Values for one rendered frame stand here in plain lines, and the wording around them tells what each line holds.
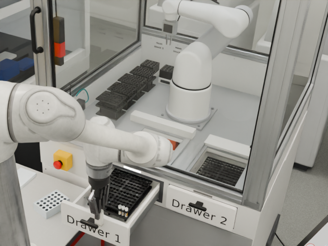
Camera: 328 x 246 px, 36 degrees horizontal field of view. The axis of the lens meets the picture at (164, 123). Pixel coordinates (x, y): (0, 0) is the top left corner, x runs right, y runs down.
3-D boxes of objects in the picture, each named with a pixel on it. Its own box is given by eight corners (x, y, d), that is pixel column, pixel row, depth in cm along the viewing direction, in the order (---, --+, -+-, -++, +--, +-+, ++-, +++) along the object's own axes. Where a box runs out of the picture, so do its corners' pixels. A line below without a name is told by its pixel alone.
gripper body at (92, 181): (102, 182, 167) (102, 204, 172) (114, 169, 173) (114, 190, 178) (83, 175, 169) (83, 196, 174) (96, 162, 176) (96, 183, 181)
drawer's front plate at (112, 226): (127, 250, 185) (128, 228, 180) (61, 223, 195) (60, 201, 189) (129, 246, 187) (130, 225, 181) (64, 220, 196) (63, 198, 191)
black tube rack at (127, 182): (126, 224, 194) (127, 212, 191) (87, 209, 200) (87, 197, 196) (151, 193, 212) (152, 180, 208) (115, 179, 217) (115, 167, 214)
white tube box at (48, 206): (46, 219, 204) (46, 212, 202) (33, 209, 209) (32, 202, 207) (70, 205, 213) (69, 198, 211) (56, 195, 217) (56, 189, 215)
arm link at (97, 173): (117, 156, 170) (117, 170, 174) (94, 148, 173) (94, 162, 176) (103, 170, 163) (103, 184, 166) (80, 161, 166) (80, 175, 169)
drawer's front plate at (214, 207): (232, 231, 198) (235, 210, 192) (165, 207, 207) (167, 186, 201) (233, 228, 199) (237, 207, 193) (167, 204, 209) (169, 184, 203)
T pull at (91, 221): (96, 230, 182) (96, 227, 181) (79, 222, 184) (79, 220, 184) (102, 223, 185) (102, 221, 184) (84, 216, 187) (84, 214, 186)
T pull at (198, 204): (205, 212, 194) (206, 209, 193) (188, 206, 197) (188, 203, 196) (209, 207, 197) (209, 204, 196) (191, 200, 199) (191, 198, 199)
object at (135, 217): (125, 242, 187) (126, 230, 183) (67, 218, 195) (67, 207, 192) (169, 183, 218) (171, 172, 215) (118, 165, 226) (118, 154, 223)
